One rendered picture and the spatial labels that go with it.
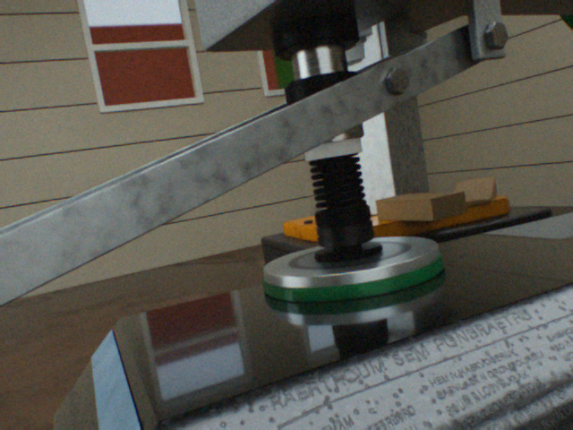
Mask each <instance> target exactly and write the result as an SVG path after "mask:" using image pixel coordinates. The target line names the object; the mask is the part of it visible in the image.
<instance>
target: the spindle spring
mask: <svg viewBox="0 0 573 430"><path fill-rule="evenodd" d="M358 154H359V153H354V154H347V155H341V156H335V157H329V158H323V159H318V160H312V161H310V162H309V165H310V166H316V167H312V168H311V169H310V172H311V173H313V174H315V173H320V174H316V175H312V176H311V179H312V180H319V179H322V178H324V177H329V176H338V175H343V174H347V173H351V174H350V175H346V176H338V177H333V178H328V179H323V180H319V181H314V182H312V186H313V187H321V186H325V185H333V186H328V187H323V188H317V189H314V190H313V193H314V194H320V196H316V197H314V200H315V201H316V202H317V203H316V204H315V207H317V209H324V207H330V206H336V205H340V204H346V203H350V202H355V203H351V204H348V205H344V206H338V207H334V209H327V210H322V211H321V213H326V212H335V211H347V210H353V209H357V207H361V206H364V205H365V204H366V203H367V201H366V200H364V199H363V198H365V195H366V194H365V193H363V192H362V190H363V189H364V188H365V187H363V186H362V185H361V184H362V182H363V179H362V178H360V176H361V175H362V171H360V170H358V169H360V168H361V165H360V164H356V163H358V162H359V161H360V158H359V157H353V156H355V155H358ZM343 158H348V159H343ZM339 159H343V161H338V162H334V163H329V164H325V165H321V163H326V162H331V161H335V160H339ZM348 165H349V167H347V168H339V167H344V166H348ZM332 168H339V169H335V170H331V171H330V172H325V173H321V172H322V170H326V169H332ZM351 179H352V181H350V182H346V183H343V184H342V185H334V184H335V183H338V182H344V181H347V180H351ZM350 187H353V188H354V189H349V190H345V191H340V192H335V193H327V192H333V191H337V190H342V189H347V188H350ZM322 193H326V194H322ZM350 194H354V195H355V196H354V197H349V198H346V199H340V200H335V201H331V202H321V201H327V200H333V199H337V198H343V197H347V196H350Z"/></svg>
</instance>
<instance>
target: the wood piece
mask: <svg viewBox="0 0 573 430"><path fill-rule="evenodd" d="M376 205H377V212H378V219H379V220H399V221H437V220H441V219H445V218H448V217H453V216H457V215H460V214H465V213H467V211H466V197H465V192H441V193H404V194H401V195H395V197H390V198H386V199H381V200H377V201H376Z"/></svg>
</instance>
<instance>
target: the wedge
mask: <svg viewBox="0 0 573 430"><path fill-rule="evenodd" d="M454 192H465V197H466V205H476V204H485V203H490V202H492V200H493V199H494V196H495V195H496V193H497V190H496V182H495V177H494V176H492V177H484V178H476V179H468V180H461V181H457V183H456V187H455V190H454Z"/></svg>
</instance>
